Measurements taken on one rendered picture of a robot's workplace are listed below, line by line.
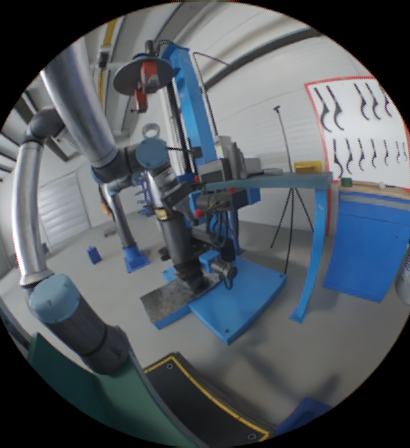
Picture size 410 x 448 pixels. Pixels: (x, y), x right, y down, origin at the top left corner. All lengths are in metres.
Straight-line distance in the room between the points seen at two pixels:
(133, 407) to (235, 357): 0.85
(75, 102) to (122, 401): 0.62
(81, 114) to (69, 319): 0.40
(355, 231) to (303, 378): 1.07
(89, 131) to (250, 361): 1.30
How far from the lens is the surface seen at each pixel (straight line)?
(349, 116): 2.45
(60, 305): 0.37
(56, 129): 0.60
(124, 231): 2.36
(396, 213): 1.32
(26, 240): 0.55
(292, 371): 1.15
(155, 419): 0.43
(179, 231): 1.12
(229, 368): 1.13
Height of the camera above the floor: 1.10
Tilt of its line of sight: 18 degrees down
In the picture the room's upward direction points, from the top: 13 degrees counter-clockwise
